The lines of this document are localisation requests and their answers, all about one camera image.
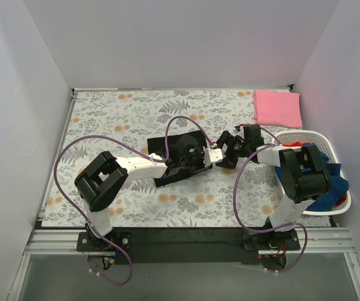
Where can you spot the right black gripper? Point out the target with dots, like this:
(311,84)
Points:
(231,148)

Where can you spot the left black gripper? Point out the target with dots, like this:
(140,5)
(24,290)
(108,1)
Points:
(199,155)

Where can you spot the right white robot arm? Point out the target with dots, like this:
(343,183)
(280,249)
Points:
(268,154)

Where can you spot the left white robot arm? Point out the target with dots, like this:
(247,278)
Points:
(104,177)

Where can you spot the floral table mat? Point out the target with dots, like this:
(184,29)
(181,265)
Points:
(121,122)

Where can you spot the folded pink t shirt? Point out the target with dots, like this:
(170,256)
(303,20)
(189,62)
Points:
(277,108)

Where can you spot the blue t shirt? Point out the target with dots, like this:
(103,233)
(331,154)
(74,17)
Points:
(309,181)

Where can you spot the white laundry basket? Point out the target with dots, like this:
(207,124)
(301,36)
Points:
(338,200)

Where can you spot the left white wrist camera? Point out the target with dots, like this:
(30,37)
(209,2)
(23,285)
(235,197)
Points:
(212,156)

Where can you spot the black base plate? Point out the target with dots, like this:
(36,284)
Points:
(188,245)

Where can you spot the aluminium frame rail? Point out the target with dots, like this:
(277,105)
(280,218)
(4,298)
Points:
(324,268)

